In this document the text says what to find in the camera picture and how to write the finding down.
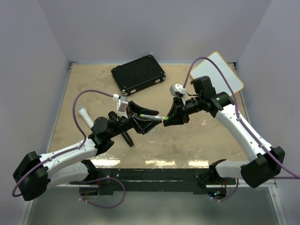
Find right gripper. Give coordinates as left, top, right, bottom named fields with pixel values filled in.
left=164, top=95, right=204, bottom=126

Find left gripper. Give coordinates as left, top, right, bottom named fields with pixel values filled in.
left=108, top=101, right=162, bottom=138

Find white marker pen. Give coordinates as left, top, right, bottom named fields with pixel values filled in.
left=140, top=114, right=165, bottom=120

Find orange framed whiteboard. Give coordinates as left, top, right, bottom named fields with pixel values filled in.
left=189, top=51, right=245, bottom=94

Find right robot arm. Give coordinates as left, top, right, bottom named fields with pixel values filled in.
left=163, top=76, right=285, bottom=188

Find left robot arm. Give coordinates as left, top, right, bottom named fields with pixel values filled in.
left=12, top=101, right=161, bottom=201

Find black microphone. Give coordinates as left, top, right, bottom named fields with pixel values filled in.
left=108, top=111, right=134, bottom=147

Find black hard case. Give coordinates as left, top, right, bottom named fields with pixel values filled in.
left=111, top=55, right=166, bottom=96

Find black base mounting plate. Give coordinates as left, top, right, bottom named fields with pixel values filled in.
left=69, top=167, right=237, bottom=195

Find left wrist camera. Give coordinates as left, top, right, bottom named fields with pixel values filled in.
left=116, top=96, right=128, bottom=118

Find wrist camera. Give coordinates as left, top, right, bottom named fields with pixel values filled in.
left=169, top=84, right=186, bottom=98
left=116, top=96, right=128, bottom=118

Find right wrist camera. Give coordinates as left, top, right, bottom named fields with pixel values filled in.
left=169, top=84, right=186, bottom=98

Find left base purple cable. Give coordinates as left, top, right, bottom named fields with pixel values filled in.
left=79, top=176, right=127, bottom=209

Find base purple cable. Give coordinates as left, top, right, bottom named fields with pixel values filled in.
left=79, top=176, right=127, bottom=209
left=210, top=177, right=239, bottom=202

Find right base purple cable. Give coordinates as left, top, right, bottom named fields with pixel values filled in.
left=210, top=177, right=239, bottom=202

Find aluminium table frame rail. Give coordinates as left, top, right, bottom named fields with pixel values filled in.
left=205, top=178, right=276, bottom=188

